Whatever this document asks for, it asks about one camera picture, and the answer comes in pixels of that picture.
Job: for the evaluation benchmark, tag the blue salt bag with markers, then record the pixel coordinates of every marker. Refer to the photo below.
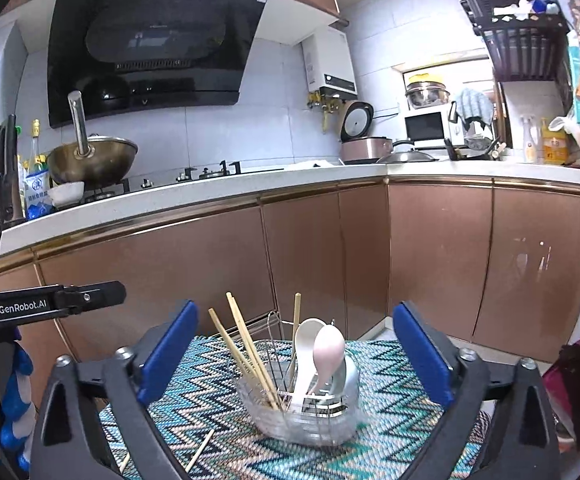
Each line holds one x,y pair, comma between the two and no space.
37,200

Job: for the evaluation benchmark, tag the glass pot lid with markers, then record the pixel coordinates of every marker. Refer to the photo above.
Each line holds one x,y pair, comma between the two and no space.
404,152

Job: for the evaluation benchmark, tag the copper rice cooker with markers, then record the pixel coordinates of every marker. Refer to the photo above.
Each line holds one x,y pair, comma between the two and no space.
358,146

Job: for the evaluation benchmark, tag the pink ceramic spoon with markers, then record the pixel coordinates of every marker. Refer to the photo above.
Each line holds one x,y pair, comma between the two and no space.
328,354

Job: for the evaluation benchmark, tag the blue hanging towel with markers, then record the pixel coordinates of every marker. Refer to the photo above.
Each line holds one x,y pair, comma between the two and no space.
474,106

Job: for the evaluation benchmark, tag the clear utensil holder jar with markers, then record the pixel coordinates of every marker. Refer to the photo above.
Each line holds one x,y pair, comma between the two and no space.
328,418

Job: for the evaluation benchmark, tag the light blue spoon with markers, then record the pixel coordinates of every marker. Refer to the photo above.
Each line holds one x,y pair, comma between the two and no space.
349,381

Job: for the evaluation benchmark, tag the black wall dish rack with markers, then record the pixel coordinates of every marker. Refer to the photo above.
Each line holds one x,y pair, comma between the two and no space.
526,39

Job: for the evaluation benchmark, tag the white water heater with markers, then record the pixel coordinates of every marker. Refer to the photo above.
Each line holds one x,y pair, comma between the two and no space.
328,64

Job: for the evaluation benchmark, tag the white small bowl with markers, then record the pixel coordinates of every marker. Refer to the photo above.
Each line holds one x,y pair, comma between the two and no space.
65,195

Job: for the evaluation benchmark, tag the black range hood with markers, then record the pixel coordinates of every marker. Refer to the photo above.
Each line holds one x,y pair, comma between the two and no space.
130,55

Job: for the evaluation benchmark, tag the blue gloved hand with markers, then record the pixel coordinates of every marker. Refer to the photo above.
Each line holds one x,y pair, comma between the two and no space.
17,409

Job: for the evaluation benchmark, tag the white microwave oven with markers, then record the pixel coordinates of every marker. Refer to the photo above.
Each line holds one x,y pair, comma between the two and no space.
425,130

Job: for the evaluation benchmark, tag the steel pot on microwave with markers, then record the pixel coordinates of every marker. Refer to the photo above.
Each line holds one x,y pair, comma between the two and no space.
425,90

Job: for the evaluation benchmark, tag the white ceramic spoon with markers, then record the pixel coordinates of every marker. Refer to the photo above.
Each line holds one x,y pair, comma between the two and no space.
305,370

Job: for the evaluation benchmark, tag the copper lower cabinets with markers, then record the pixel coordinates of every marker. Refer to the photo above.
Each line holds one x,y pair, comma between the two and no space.
494,262

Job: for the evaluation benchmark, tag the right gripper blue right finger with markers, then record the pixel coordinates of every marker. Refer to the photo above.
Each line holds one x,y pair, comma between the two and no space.
521,441

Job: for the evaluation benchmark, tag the copper electric kettle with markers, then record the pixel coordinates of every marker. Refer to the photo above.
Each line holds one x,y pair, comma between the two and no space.
12,208

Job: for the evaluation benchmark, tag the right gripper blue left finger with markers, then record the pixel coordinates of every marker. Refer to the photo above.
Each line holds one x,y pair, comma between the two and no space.
69,441

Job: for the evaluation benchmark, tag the wooden chopstick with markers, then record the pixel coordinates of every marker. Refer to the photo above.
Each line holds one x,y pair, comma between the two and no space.
295,326
247,369
124,462
258,366
199,450

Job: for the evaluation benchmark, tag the black gas stove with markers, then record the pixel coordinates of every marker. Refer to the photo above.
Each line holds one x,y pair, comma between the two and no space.
157,179

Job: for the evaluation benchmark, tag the brass wok with handle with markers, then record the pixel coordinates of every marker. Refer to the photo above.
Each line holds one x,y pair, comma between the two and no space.
97,161

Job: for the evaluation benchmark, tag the yellow oil bottle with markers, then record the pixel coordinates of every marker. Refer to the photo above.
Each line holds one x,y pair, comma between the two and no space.
555,144

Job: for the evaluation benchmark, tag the zigzag patterned table mat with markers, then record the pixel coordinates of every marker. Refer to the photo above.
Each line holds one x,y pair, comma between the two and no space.
398,419

